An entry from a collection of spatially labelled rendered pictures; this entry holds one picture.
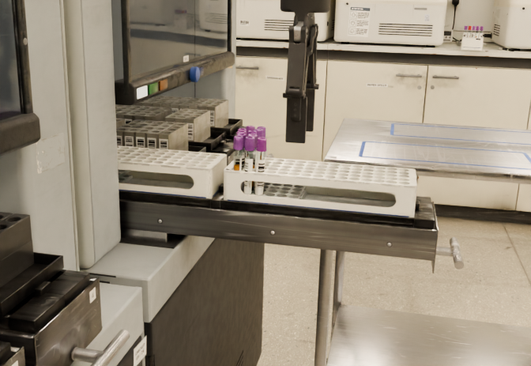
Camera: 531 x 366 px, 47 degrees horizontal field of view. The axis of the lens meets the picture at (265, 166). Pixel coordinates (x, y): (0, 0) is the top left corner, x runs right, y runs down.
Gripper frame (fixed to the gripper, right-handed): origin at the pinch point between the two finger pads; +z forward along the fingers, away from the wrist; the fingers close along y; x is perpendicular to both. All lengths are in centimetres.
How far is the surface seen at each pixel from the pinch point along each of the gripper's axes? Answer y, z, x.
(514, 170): 26.6, 12.2, -37.8
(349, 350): 44, 66, -8
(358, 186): -5.0, 8.5, -9.9
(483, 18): 292, -11, -62
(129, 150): 2.7, 7.8, 30.2
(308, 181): -5.0, 8.4, -2.3
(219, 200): -5.5, 12.6, 11.6
